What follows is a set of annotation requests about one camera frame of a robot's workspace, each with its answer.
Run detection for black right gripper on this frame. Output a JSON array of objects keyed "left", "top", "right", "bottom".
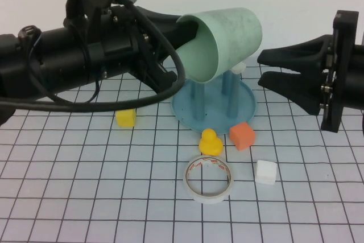
[{"left": 257, "top": 11, "right": 359, "bottom": 133}]

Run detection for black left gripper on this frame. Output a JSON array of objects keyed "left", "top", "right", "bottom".
[{"left": 85, "top": 5, "right": 200, "bottom": 93}]

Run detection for light green plastic cup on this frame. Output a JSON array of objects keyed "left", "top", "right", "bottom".
[{"left": 175, "top": 6, "right": 263, "bottom": 83}]

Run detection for blue cup stand white caps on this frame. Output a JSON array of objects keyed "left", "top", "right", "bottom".
[{"left": 172, "top": 62, "right": 258, "bottom": 134}]

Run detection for orange foam cube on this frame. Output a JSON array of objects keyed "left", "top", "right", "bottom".
[{"left": 229, "top": 121, "right": 255, "bottom": 151}]

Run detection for yellow foam cube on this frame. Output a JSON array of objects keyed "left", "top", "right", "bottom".
[{"left": 115, "top": 108, "right": 137, "bottom": 128}]

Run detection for white foam cube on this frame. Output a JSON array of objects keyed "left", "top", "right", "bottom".
[{"left": 254, "top": 159, "right": 278, "bottom": 184}]

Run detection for yellow rubber duck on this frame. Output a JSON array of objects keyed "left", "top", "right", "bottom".
[{"left": 198, "top": 128, "right": 224, "bottom": 157}]

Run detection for white double-sided tape roll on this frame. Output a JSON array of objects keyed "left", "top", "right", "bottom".
[{"left": 183, "top": 155, "right": 235, "bottom": 204}]

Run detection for white grid pattern tablecloth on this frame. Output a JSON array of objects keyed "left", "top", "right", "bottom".
[{"left": 0, "top": 55, "right": 364, "bottom": 243}]

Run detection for thick black cable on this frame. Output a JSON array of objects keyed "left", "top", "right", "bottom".
[{"left": 0, "top": 0, "right": 187, "bottom": 113}]

